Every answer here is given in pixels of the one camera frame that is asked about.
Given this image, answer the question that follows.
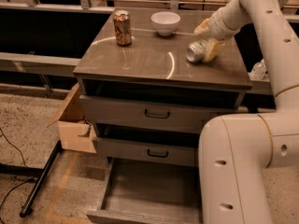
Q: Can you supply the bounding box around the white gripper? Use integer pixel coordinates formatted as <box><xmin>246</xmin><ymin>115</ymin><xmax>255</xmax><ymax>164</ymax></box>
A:
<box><xmin>193</xmin><ymin>8</ymin><xmax>240</xmax><ymax>63</ymax></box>

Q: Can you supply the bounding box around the crushed 7up can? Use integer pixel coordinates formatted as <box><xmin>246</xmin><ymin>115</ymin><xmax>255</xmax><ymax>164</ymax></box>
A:
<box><xmin>186</xmin><ymin>39</ymin><xmax>207</xmax><ymax>63</ymax></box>

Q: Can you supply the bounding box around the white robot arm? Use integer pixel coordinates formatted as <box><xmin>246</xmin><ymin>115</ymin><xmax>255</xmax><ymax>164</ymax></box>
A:
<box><xmin>195</xmin><ymin>0</ymin><xmax>299</xmax><ymax>224</ymax></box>

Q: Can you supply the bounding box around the orange soda can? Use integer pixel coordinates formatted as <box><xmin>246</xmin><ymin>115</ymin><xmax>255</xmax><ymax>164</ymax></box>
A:
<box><xmin>113</xmin><ymin>10</ymin><xmax>132</xmax><ymax>46</ymax></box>

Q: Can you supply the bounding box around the grey drawer cabinet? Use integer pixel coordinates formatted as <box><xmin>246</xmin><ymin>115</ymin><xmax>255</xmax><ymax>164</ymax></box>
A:
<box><xmin>72</xmin><ymin>7</ymin><xmax>253</xmax><ymax>170</ymax></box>

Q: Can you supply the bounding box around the top grey drawer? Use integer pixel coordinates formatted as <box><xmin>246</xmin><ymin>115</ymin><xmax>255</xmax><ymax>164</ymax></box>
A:
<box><xmin>79</xmin><ymin>95</ymin><xmax>239</xmax><ymax>133</ymax></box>

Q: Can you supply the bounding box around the middle grey drawer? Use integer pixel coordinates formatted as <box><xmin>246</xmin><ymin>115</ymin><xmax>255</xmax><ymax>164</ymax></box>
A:
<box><xmin>93</xmin><ymin>137</ymin><xmax>198</xmax><ymax>167</ymax></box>

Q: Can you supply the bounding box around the bottom open grey drawer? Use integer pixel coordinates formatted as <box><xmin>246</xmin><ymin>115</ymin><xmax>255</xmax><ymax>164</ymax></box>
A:
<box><xmin>87</xmin><ymin>159</ymin><xmax>203</xmax><ymax>224</ymax></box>

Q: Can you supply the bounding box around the white bowl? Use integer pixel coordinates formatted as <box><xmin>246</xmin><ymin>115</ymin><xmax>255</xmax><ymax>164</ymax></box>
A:
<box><xmin>150</xmin><ymin>11</ymin><xmax>180</xmax><ymax>35</ymax></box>

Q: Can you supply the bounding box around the clear sanitizer bottle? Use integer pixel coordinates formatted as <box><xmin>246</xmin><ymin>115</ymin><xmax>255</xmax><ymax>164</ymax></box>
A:
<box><xmin>249</xmin><ymin>60</ymin><xmax>267</xmax><ymax>80</ymax></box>

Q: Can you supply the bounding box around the cardboard box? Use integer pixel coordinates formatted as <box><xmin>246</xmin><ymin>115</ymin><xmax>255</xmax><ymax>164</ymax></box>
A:
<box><xmin>49</xmin><ymin>84</ymin><xmax>95</xmax><ymax>153</ymax></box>

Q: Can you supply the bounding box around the black metal floor bar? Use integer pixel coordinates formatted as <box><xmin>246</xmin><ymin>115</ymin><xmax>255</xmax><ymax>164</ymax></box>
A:
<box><xmin>20</xmin><ymin>141</ymin><xmax>62</xmax><ymax>218</ymax></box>

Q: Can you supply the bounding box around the black floor cable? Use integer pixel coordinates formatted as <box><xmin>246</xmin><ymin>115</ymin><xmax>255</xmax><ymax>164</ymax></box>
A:
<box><xmin>0</xmin><ymin>126</ymin><xmax>36</xmax><ymax>224</ymax></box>

